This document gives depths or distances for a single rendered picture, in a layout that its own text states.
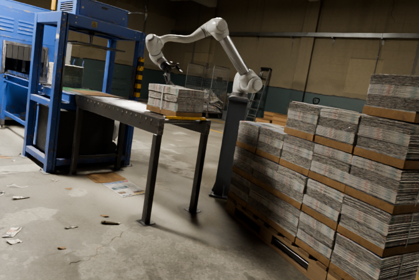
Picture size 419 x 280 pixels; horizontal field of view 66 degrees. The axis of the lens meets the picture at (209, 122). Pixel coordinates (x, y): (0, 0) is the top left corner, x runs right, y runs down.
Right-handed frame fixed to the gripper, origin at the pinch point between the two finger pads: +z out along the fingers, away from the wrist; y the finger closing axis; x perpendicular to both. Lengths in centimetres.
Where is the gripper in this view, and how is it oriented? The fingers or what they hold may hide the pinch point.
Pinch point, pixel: (176, 78)
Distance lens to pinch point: 268.8
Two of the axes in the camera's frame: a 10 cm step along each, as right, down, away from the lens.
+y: -4.6, 7.9, 4.1
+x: -6.7, -0.2, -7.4
